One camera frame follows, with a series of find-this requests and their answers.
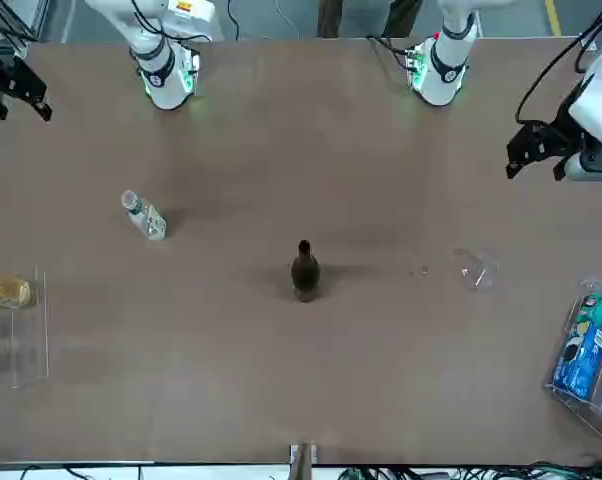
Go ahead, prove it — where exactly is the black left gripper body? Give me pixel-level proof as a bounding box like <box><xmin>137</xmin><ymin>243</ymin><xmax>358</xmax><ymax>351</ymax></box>
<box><xmin>549</xmin><ymin>92</ymin><xmax>591</xmax><ymax>160</ymax></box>

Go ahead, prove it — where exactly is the clear plastic drink bottle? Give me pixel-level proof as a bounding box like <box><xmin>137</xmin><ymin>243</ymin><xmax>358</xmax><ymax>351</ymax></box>
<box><xmin>120</xmin><ymin>188</ymin><xmax>168</xmax><ymax>242</ymax></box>

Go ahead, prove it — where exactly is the small yellow drink bottle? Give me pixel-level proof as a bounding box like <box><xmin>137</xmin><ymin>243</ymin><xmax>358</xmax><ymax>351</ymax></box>
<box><xmin>0</xmin><ymin>272</ymin><xmax>32</xmax><ymax>309</ymax></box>

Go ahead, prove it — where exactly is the dark glass wine bottle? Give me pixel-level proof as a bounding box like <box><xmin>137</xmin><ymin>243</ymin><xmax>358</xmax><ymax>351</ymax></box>
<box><xmin>290</xmin><ymin>239</ymin><xmax>322</xmax><ymax>304</ymax></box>

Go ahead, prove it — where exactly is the white control box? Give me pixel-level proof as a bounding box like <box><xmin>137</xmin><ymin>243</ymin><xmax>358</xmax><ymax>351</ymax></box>
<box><xmin>166</xmin><ymin>0</ymin><xmax>216</xmax><ymax>25</ymax></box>

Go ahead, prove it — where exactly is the blue cookie packet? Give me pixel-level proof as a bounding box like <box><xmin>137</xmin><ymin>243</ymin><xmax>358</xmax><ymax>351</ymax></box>
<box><xmin>550</xmin><ymin>293</ymin><xmax>602</xmax><ymax>401</ymax></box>

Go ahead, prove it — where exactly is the person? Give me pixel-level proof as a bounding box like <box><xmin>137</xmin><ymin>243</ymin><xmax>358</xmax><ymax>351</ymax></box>
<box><xmin>315</xmin><ymin>0</ymin><xmax>412</xmax><ymax>39</ymax></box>

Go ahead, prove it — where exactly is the clear acrylic shelf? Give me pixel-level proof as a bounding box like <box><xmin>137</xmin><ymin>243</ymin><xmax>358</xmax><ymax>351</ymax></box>
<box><xmin>0</xmin><ymin>267</ymin><xmax>51</xmax><ymax>394</ymax></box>

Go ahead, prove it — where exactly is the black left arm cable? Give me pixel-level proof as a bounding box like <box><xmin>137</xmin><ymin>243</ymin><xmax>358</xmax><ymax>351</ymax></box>
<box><xmin>514</xmin><ymin>0</ymin><xmax>602</xmax><ymax>124</ymax></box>

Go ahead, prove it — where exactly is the black cable tangle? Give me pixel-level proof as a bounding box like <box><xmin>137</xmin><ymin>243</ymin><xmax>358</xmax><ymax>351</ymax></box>
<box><xmin>340</xmin><ymin>452</ymin><xmax>602</xmax><ymax>480</ymax></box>

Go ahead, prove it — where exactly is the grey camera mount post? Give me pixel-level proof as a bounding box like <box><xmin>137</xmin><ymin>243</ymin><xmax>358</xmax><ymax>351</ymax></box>
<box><xmin>288</xmin><ymin>442</ymin><xmax>318</xmax><ymax>480</ymax></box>

